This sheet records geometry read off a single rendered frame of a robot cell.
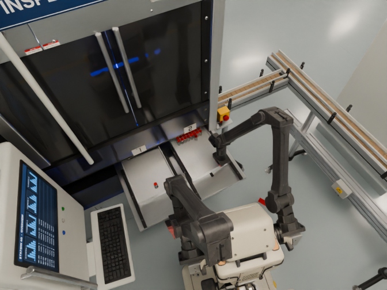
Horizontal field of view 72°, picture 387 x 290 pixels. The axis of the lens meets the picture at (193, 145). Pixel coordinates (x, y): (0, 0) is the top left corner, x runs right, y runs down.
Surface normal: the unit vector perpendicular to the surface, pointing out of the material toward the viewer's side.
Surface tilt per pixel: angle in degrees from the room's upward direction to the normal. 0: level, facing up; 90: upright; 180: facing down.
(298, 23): 0
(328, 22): 0
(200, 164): 0
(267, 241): 48
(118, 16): 90
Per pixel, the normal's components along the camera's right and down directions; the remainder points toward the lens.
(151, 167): -0.03, -0.53
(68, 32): 0.46, 0.75
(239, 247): 0.16, 0.25
